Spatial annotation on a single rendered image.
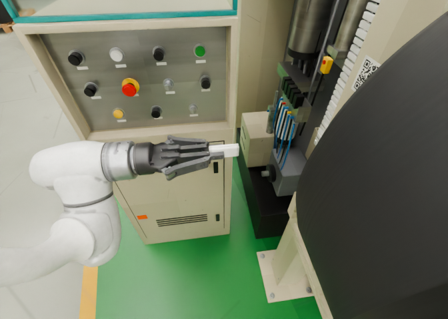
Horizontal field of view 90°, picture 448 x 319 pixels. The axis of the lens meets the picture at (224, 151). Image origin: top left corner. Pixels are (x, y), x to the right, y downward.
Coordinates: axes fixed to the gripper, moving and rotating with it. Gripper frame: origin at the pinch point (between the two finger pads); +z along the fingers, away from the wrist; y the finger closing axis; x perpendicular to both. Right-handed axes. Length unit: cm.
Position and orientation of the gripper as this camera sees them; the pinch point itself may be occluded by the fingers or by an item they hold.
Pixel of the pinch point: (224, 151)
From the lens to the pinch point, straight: 53.4
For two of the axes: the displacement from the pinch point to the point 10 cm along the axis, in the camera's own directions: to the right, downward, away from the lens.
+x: 0.0, 7.1, 7.1
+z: 9.9, -0.9, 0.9
